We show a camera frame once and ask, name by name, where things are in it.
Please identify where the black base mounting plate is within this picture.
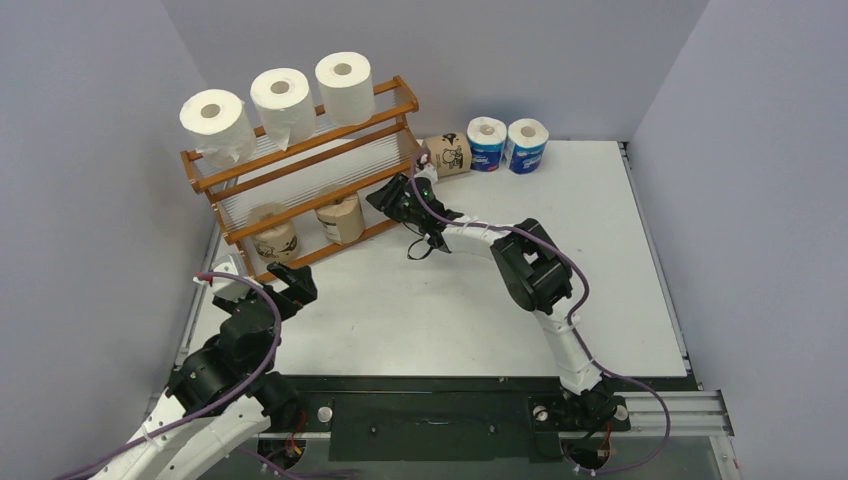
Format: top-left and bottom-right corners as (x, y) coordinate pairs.
(245, 372), (682, 469)

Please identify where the orange wooden tiered shelf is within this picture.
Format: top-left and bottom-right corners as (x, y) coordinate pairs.
(180, 76), (419, 282)

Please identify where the blue wrapped toilet roll left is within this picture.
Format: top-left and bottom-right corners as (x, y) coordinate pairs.
(466, 117), (507, 172)

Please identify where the white toilet paper roll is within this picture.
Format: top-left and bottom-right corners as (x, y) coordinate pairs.
(315, 52), (376, 126)
(250, 68), (317, 151)
(179, 89), (257, 169)

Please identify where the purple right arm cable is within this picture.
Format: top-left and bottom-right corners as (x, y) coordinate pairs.
(409, 148), (673, 477)

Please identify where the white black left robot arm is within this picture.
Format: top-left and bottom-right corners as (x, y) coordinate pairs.
(80, 263), (318, 479)

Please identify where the blue wrapped toilet roll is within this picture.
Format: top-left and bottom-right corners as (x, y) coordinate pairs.
(466, 117), (507, 172)
(503, 118), (549, 174)

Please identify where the brown wrapped roll with cartoon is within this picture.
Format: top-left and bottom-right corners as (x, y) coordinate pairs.
(423, 132), (472, 178)

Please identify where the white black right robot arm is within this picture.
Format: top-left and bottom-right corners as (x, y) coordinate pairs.
(366, 174), (629, 432)

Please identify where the brown roll black print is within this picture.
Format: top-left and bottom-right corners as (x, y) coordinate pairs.
(248, 202), (300, 264)

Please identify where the brown roll plain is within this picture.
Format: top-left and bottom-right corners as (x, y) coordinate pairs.
(314, 192), (366, 245)

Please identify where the blue wrapped toilet roll right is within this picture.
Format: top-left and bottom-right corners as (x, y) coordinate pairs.
(503, 118), (549, 174)

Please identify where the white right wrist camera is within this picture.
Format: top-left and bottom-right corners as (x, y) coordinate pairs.
(414, 163), (439, 185)

